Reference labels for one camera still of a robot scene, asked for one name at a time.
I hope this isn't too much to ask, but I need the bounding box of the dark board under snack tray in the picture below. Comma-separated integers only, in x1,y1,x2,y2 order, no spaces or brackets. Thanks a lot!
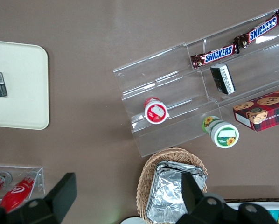
224,197,279,203

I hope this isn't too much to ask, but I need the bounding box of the green sunflower cup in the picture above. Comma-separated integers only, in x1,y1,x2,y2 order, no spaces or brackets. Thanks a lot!
201,115,240,149

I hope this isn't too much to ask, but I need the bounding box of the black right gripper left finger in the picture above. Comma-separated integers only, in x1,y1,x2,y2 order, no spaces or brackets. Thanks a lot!
43,172,77,224

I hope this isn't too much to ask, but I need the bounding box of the red strawberry yogurt cup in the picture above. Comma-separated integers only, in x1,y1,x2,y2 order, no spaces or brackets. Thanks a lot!
143,97,171,124

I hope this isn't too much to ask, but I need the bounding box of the clear acrylic stepped shelf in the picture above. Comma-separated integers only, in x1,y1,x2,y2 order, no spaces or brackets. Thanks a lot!
113,8,279,157

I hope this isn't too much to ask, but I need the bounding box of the clear acrylic bottle rack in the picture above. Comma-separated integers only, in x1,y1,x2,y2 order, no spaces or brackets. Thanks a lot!
0,165,46,206

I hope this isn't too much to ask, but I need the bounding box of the Snickers chocolate bar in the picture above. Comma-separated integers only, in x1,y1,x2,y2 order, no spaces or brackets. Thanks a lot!
190,43,240,70
234,13,279,49

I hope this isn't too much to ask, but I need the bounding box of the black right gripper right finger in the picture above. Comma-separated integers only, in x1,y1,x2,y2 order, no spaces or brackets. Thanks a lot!
181,173,202,215

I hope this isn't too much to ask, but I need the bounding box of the red tartan cookie box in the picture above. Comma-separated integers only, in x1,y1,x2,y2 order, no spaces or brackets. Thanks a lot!
232,86,279,132

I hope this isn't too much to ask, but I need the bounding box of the small black and white box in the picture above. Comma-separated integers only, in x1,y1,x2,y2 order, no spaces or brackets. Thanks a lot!
210,63,236,96

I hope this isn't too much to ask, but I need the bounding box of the light wicker oval basket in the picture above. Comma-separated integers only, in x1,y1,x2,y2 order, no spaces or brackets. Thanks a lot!
136,147,208,222

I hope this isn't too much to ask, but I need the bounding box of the teal snack packet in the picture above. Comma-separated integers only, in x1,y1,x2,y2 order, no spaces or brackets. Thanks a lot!
267,209,279,222

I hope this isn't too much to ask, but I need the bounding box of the cream plastic tray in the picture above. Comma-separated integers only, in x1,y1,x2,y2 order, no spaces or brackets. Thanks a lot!
0,40,49,130

